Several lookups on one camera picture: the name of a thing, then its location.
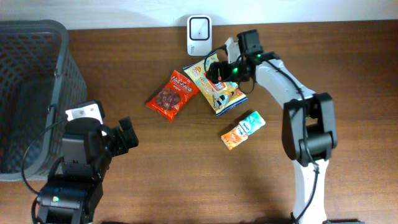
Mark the cream rice cracker bag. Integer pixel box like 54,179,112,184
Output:
183,53,248,116

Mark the orange Kleenex tissue pack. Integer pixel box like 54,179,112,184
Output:
221,111,266,151

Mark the red snack bag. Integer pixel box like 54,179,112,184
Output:
146,70,199,121

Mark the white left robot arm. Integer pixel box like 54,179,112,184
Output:
31,100,139,224

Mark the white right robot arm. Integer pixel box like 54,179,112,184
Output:
204,39,338,223

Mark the white barcode scanner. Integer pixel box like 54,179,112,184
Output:
187,15,212,57

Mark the grey plastic mesh basket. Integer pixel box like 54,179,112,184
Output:
1,20,87,182

